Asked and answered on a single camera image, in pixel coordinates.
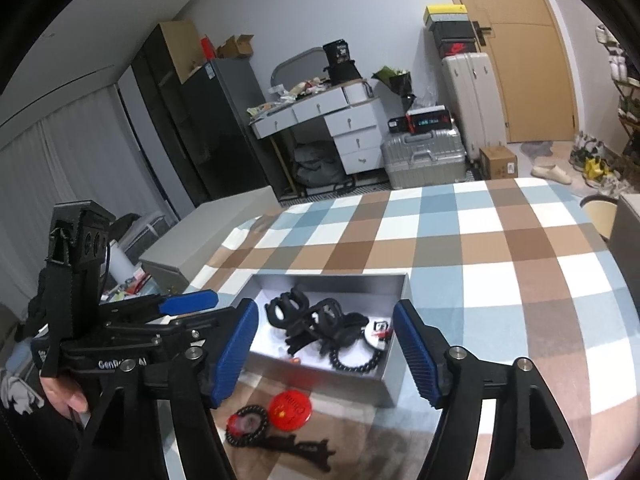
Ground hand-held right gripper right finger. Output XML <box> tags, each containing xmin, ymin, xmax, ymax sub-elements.
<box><xmin>392</xmin><ymin>300</ymin><xmax>591</xmax><ymax>480</ymax></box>

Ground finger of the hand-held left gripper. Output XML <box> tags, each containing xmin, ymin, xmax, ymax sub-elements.
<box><xmin>105</xmin><ymin>305</ymin><xmax>246</xmax><ymax>343</ymax></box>
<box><xmin>100</xmin><ymin>290</ymin><xmax>219</xmax><ymax>321</ymax></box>

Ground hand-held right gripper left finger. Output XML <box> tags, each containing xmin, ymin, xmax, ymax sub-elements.
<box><xmin>70</xmin><ymin>299</ymin><xmax>259</xmax><ymax>480</ymax></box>

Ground white round badge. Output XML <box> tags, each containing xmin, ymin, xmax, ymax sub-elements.
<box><xmin>362</xmin><ymin>317</ymin><xmax>397</xmax><ymax>351</ymax></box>

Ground black bead bracelet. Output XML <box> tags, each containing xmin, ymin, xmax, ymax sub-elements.
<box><xmin>328</xmin><ymin>340</ymin><xmax>388</xmax><ymax>375</ymax></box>

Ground black hair claw clip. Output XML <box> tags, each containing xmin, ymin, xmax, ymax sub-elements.
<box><xmin>286</xmin><ymin>299</ymin><xmax>371</xmax><ymax>358</ymax></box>
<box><xmin>263</xmin><ymin>287</ymin><xmax>307</xmax><ymax>328</ymax></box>

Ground silver cardboard box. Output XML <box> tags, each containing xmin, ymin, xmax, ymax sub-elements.
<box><xmin>240</xmin><ymin>272</ymin><xmax>413</xmax><ymax>408</ymax></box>

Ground red round badge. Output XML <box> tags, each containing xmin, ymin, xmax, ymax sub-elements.
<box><xmin>269</xmin><ymin>390</ymin><xmax>312</xmax><ymax>432</ymax></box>

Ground small black scrunchie bracelet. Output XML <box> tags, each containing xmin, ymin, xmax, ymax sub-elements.
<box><xmin>225</xmin><ymin>405</ymin><xmax>271</xmax><ymax>447</ymax></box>

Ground person's left hand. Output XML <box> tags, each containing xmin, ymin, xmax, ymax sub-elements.
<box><xmin>40</xmin><ymin>376</ymin><xmax>91</xmax><ymax>418</ymax></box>

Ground white tumbler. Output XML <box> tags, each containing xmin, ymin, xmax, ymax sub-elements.
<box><xmin>107</xmin><ymin>240</ymin><xmax>136</xmax><ymax>281</ymax></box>

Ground long grey cushion block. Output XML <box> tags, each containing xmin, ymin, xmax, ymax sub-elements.
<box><xmin>139</xmin><ymin>185</ymin><xmax>276</xmax><ymax>288</ymax></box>

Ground clear storage bin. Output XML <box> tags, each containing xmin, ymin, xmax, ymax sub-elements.
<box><xmin>122</xmin><ymin>212</ymin><xmax>168</xmax><ymax>253</ymax></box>

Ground plaid tablecloth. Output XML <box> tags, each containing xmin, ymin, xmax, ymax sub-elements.
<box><xmin>160</xmin><ymin>177</ymin><xmax>640</xmax><ymax>480</ymax></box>

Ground grey curtain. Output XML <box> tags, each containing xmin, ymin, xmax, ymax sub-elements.
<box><xmin>0</xmin><ymin>85</ymin><xmax>176</xmax><ymax>311</ymax></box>

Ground black refrigerator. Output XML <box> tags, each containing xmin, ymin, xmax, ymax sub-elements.
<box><xmin>180</xmin><ymin>57</ymin><xmax>273</xmax><ymax>201</ymax></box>

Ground grey bag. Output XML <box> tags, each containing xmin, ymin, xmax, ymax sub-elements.
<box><xmin>292</xmin><ymin>142</ymin><xmax>351</xmax><ymax>191</ymax></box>

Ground silver suitcase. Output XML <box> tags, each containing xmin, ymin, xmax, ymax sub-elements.
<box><xmin>381</xmin><ymin>127</ymin><xmax>468</xmax><ymax>190</ymax></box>

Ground dark wardrobe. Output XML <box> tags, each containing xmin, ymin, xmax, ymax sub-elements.
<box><xmin>131</xmin><ymin>25</ymin><xmax>211</xmax><ymax>206</ymax></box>

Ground brown cardboard box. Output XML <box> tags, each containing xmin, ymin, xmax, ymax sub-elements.
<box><xmin>479</xmin><ymin>145</ymin><xmax>518</xmax><ymax>180</ymax></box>

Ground beige slippers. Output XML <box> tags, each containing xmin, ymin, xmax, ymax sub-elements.
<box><xmin>530</xmin><ymin>162</ymin><xmax>573</xmax><ymax>184</ymax></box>

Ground desk clutter pile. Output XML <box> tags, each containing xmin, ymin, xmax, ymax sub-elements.
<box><xmin>247</xmin><ymin>75</ymin><xmax>346</xmax><ymax>121</ymax></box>

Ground grey floor mat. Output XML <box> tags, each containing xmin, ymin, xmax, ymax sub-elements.
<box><xmin>520</xmin><ymin>141</ymin><xmax>558</xmax><ymax>158</ymax></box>

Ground large grey cushion block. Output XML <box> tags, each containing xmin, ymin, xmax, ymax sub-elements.
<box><xmin>607</xmin><ymin>192</ymin><xmax>640</xmax><ymax>311</ymax></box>

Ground white desk with drawers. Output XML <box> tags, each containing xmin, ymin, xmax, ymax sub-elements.
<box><xmin>250</xmin><ymin>80</ymin><xmax>388</xmax><ymax>176</ymax></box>

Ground white upright suitcase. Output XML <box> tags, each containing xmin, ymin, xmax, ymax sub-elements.
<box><xmin>441</xmin><ymin>52</ymin><xmax>508</xmax><ymax>161</ymax></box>

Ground flat cardboard sheet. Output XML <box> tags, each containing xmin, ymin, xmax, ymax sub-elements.
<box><xmin>160</xmin><ymin>20</ymin><xmax>206</xmax><ymax>83</ymax></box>

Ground open cardboard box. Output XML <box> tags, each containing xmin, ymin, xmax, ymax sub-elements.
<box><xmin>216</xmin><ymin>35</ymin><xmax>255</xmax><ymax>59</ymax></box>

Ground pile of shoes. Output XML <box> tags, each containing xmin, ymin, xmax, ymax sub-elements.
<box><xmin>570</xmin><ymin>132</ymin><xmax>626</xmax><ymax>196</ymax></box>

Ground grey arched mirror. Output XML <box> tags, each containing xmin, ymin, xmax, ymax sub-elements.
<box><xmin>270</xmin><ymin>46</ymin><xmax>328</xmax><ymax>91</ymax></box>

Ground dark wrapped bouquet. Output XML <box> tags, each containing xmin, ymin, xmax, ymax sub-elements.
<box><xmin>372</xmin><ymin>65</ymin><xmax>416</xmax><ymax>106</ymax></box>

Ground black bag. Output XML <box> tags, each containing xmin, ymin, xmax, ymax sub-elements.
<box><xmin>322</xmin><ymin>39</ymin><xmax>362</xmax><ymax>83</ymax></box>

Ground red and black shoe box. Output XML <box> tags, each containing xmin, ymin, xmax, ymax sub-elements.
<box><xmin>434</xmin><ymin>37</ymin><xmax>477</xmax><ymax>58</ymax></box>

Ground wooden door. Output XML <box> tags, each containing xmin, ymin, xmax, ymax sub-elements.
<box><xmin>435</xmin><ymin>0</ymin><xmax>581</xmax><ymax>143</ymax></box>

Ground wooden shoe rack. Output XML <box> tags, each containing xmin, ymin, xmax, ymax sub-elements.
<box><xmin>595</xmin><ymin>25</ymin><xmax>640</xmax><ymax>181</ymax></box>

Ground row of shoes on rack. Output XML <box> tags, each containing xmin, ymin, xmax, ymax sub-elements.
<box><xmin>595</xmin><ymin>25</ymin><xmax>640</xmax><ymax>126</ymax></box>

